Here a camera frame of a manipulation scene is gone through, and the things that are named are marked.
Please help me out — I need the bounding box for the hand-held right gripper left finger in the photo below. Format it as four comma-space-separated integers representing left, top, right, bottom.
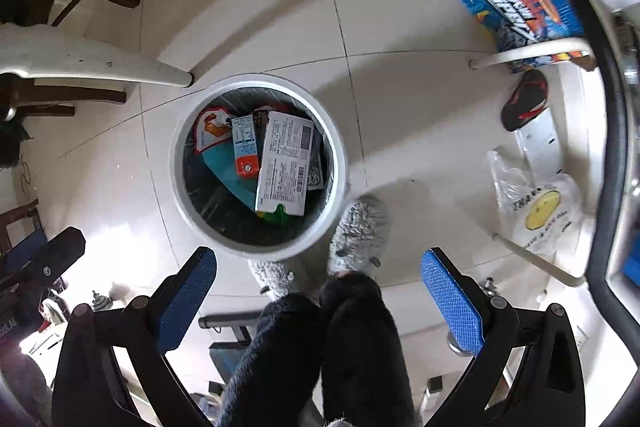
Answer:
50, 246, 217, 427

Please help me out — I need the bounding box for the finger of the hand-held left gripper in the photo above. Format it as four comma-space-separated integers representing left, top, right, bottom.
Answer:
0, 227, 86, 296
0, 231, 51, 269

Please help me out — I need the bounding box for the white printed box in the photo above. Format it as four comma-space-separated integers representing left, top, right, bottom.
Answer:
254, 111, 315, 216

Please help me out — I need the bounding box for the chrome dumbbell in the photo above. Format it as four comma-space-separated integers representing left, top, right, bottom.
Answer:
75, 289, 112, 314

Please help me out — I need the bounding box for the teal packet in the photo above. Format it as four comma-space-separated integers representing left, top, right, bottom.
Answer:
202, 142, 262, 210

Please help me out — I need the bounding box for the clear bag with yellow print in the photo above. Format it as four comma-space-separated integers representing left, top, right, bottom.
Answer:
487, 146, 585, 256

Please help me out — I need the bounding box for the red black slipper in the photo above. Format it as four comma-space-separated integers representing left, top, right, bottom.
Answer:
501, 69, 549, 132

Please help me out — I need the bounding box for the green packet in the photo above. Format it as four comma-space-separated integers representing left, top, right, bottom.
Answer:
259, 204, 297, 226

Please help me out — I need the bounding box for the red snack pouch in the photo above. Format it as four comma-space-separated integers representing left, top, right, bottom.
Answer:
192, 107, 234, 156

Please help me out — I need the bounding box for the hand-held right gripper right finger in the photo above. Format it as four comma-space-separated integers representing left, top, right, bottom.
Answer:
420, 247, 587, 427

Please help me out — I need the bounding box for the grey fluffy slipper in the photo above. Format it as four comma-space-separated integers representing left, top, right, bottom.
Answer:
247, 257, 297, 304
327, 197, 392, 276

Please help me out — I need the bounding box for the small blue white carton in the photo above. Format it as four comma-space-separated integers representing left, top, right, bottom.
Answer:
231, 114, 264, 178

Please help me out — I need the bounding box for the white round trash bin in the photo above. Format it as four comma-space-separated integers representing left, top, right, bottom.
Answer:
169, 74, 348, 258

